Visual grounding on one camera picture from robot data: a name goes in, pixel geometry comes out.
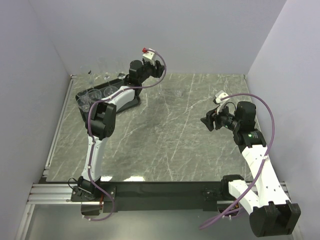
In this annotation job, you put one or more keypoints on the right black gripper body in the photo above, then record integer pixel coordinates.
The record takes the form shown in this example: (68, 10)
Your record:
(225, 119)

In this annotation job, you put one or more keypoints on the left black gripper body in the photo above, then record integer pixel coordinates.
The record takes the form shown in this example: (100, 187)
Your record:
(150, 69)

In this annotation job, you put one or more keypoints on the clear faceted small glass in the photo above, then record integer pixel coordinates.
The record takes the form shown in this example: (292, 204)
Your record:
(108, 91)

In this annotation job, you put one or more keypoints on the tiny clear shot glass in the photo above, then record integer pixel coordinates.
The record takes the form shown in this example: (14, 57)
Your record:
(178, 93)

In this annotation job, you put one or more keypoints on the clear stemmed wine glass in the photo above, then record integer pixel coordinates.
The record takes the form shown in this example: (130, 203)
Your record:
(87, 75)

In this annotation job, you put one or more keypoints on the clear ribbed tumbler glass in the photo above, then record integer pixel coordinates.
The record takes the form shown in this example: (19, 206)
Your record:
(94, 95)

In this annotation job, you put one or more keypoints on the small clear tumbler glass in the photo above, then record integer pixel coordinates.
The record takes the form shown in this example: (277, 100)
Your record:
(82, 94)

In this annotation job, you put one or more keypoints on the small clear shot glass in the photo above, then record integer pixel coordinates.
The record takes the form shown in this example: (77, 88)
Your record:
(83, 104)

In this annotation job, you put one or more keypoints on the round clear stemless glass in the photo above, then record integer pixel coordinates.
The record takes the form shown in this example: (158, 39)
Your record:
(120, 69)

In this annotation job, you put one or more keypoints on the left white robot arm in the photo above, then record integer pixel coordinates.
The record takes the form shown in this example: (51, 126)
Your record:
(100, 118)

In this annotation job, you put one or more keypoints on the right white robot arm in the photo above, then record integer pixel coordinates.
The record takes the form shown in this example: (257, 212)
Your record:
(270, 210)

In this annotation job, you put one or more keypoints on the black plastic tray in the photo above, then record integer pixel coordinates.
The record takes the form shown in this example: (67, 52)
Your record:
(122, 101)

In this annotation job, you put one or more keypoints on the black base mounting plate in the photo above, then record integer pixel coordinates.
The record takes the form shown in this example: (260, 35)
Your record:
(152, 196)

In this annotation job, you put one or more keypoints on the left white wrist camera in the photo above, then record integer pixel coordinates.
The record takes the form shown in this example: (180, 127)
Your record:
(149, 56)

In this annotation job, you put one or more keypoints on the aluminium frame rail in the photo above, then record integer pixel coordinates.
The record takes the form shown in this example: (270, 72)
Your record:
(49, 194)

